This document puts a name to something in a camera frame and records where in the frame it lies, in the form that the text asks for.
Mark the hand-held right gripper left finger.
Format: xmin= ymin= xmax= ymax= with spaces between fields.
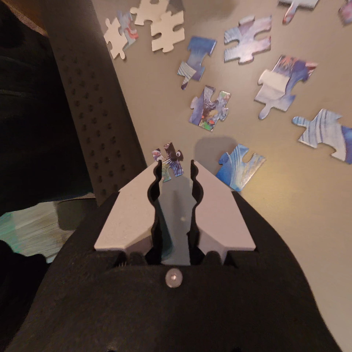
xmin=94 ymin=159 xmax=163 ymax=266

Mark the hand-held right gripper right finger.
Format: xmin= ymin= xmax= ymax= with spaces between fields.
xmin=187 ymin=159 xmax=256 ymax=266

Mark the single jigsaw puzzle piece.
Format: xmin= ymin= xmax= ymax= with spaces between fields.
xmin=152 ymin=142 xmax=184 ymax=183
xmin=216 ymin=144 xmax=266 ymax=192

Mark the pile of jigsaw puzzle pieces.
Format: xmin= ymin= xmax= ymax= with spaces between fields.
xmin=104 ymin=0 xmax=352 ymax=165

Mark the dark perforated panel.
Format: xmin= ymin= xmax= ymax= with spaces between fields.
xmin=41 ymin=0 xmax=147 ymax=207

